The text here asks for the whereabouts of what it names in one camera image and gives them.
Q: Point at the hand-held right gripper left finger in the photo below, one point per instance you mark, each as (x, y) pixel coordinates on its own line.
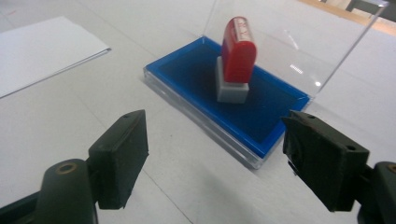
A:
(116, 161)

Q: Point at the red stamp with grey base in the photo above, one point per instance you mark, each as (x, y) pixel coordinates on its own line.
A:
(238, 59)

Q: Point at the wooden table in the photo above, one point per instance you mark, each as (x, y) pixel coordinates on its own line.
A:
(339, 13)

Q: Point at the white table covering sheet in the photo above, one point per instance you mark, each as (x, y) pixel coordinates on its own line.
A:
(193, 193)

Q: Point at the clear plastic bag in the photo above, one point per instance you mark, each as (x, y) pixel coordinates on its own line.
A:
(193, 77)

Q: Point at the white paper sheet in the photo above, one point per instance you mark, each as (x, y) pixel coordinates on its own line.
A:
(40, 53)

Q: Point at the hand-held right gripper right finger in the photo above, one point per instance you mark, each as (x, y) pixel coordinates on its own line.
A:
(327, 165)

